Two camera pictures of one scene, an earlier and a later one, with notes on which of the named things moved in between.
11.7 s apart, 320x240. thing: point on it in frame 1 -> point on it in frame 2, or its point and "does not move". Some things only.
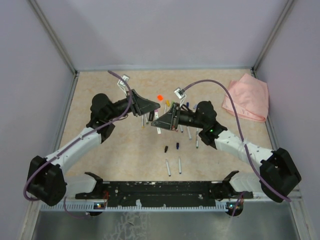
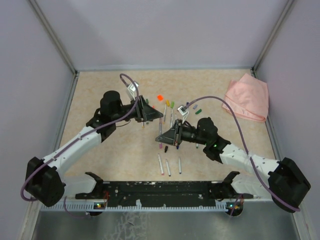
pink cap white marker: (156, 117) -> (160, 164)
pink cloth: (251, 98) does not move
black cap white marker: (168, 168) does not move
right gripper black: (168, 121) -> (176, 133)
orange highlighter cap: (160, 97) does not move
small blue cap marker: (180, 165) does not move
